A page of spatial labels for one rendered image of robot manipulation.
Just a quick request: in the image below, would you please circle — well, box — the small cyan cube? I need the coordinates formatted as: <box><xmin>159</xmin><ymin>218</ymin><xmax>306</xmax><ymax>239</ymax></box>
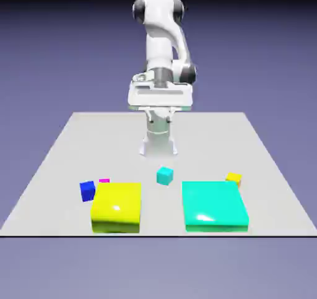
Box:
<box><xmin>156</xmin><ymin>165</ymin><xmax>175</xmax><ymax>186</ymax></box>

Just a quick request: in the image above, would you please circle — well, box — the small blue cube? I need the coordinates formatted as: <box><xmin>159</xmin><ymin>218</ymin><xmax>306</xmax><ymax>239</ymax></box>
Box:
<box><xmin>79</xmin><ymin>180</ymin><xmax>97</xmax><ymax>203</ymax></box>

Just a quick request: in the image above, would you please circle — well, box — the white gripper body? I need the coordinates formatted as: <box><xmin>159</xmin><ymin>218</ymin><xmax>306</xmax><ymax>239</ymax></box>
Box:
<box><xmin>127</xmin><ymin>80</ymin><xmax>194</xmax><ymax>112</ymax></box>

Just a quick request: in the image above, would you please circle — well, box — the large yellow box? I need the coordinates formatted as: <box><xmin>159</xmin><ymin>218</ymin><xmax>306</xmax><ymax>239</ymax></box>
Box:
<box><xmin>90</xmin><ymin>181</ymin><xmax>142</xmax><ymax>235</ymax></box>

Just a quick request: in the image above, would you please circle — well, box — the large turquoise box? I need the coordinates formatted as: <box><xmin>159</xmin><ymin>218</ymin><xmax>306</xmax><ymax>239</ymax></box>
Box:
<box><xmin>181</xmin><ymin>180</ymin><xmax>250</xmax><ymax>233</ymax></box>

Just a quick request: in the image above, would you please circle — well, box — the small yellow cube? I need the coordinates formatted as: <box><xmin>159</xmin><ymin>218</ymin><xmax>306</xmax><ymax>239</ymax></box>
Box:
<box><xmin>225</xmin><ymin>171</ymin><xmax>243</xmax><ymax>189</ymax></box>

